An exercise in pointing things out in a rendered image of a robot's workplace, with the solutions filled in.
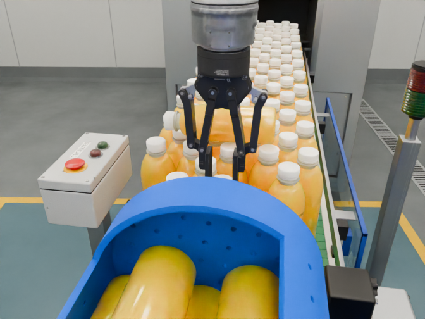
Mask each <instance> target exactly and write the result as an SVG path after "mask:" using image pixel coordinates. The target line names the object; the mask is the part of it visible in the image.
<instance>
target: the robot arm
mask: <svg viewBox="0 0 425 319"><path fill-rule="evenodd" d="M190 10H191V17H192V41H193V43H195V44H196V45H198V46H197V78H196V80H195V82H194V83H193V84H190V85H186V84H185V85H182V87H181V88H180V90H179V91H178V95H179V97H180V99H181V101H182V103H183V110H184V117H185V130H186V136H187V147H188V148H189V149H196V150H197V151H198V152H199V168H200V169H201V170H205V177H212V170H213V147H212V146H208V144H209V137H210V133H211V128H212V124H213V118H214V112H215V109H220V108H223V109H227V110H230V116H231V121H232V125H233V132H234V136H235V143H236V147H235V148H234V152H233V177H232V180H235V181H238V176H239V172H242V173H243V172H244V171H245V159H246V154H248V153H256V151H257V143H258V137H259V127H260V122H261V112H262V108H263V106H264V104H265V102H266V101H267V99H268V90H267V89H259V88H257V87H255V86H253V85H252V81H251V79H250V75H249V73H250V45H253V43H254V39H255V26H256V25H257V11H258V10H259V5H258V0H191V5H190ZM196 91H197V92H198V93H199V94H200V96H201V97H202V98H203V100H204V101H205V102H206V110H205V116H204V123H203V126H202V133H201V137H200V140H199V139H198V138H197V127H196V119H195V104H194V97H195V92H196ZM249 93H250V94H251V95H252V102H253V103H255V105H254V111H253V117H252V128H251V134H250V142H248V143H245V135H244V131H243V123H242V116H241V111H240V103H241V102H242V101H243V100H244V99H245V98H246V97H247V95H248V94H249Z"/></svg>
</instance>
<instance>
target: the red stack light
mask: <svg viewBox="0 0 425 319"><path fill-rule="evenodd" d="M406 87H407V88H408V89H410V90H412V91H414V92H420V93H424V94H425V72H420V71H417V70H415V69H413V68H412V67H411V68H410V73H409V77H408V80H407V85H406Z"/></svg>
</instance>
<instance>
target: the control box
mask: <svg viewBox="0 0 425 319"><path fill-rule="evenodd" d="M100 141H106V142H107V143H108V147H106V148H104V149H99V148H98V147H97V143H98V142H100ZM128 143H129V140H128V136H127V135H115V134H97V133H88V132H86V133H84V134H83V136H81V138H79V140H77V141H76V143H74V144H73V145H72V146H71V147H70V148H69V149H68V150H67V151H66V152H65V153H64V154H63V155H62V156H61V157H60V158H59V159H58V160H57V161H56V162H55V163H54V164H53V165H52V166H51V167H50V168H49V169H47V170H46V171H45V172H44V173H43V174H42V175H41V176H40V177H39V178H38V179H37V181H38V184H39V187H40V192H41V195H42V200H43V203H44V207H45V211H46V215H47V220H48V222H49V223H52V224H59V225H71V226H78V227H89V228H98V227H99V225H100V224H101V222H102V221H103V219H104V217H105V216H106V215H107V213H108V211H109V210H110V208H111V207H112V205H113V203H114V202H115V201H116V199H117V197H118V196H119V195H120V192H121V191H122V190H123V188H124V186H125V185H126V183H127V182H128V180H129V179H130V177H131V176H132V164H131V157H130V147H129V145H128ZM83 144H84V145H85V146H83ZM82 146H83V147H82ZM84 147H85V148H84ZM82 148H84V149H82ZM92 149H99V150H101V155H100V156H97V157H92V156H90V151H91V150H92ZM78 150H81V151H78ZM76 152H77V153H78V154H77V155H76ZM73 155H74V156H73ZM73 158H81V159H83V160H85V164H84V166H82V167H81V168H80V169H77V170H71V169H68V168H66V167H65V163H66V162H67V161H68V160H70V159H73Z"/></svg>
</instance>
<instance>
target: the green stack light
mask: <svg viewBox="0 0 425 319"><path fill-rule="evenodd" d="M400 109H401V111H402V112H403V113H405V114H406V115H410V116H414V117H419V118H425V94H424V93H420V92H414V91H412V90H410V89H408V88H407V87H406V88H405V93H404V96H403V101H402V106H401V108H400Z"/></svg>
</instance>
